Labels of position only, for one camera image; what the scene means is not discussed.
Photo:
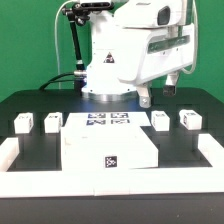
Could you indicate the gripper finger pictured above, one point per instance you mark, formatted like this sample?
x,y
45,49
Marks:
x,y
169,88
144,96

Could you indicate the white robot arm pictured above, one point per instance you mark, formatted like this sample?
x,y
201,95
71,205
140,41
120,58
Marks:
x,y
102,80

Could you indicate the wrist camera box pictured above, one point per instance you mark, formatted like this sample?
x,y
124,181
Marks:
x,y
143,14

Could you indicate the white square table top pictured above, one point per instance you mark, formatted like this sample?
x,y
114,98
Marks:
x,y
104,148

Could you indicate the white marker sheet with tags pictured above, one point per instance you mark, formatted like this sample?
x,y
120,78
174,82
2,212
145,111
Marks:
x,y
107,119

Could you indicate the white U-shaped obstacle fence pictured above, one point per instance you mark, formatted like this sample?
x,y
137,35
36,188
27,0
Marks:
x,y
132,182

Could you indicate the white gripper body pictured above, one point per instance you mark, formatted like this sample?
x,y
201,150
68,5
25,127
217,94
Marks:
x,y
146,54

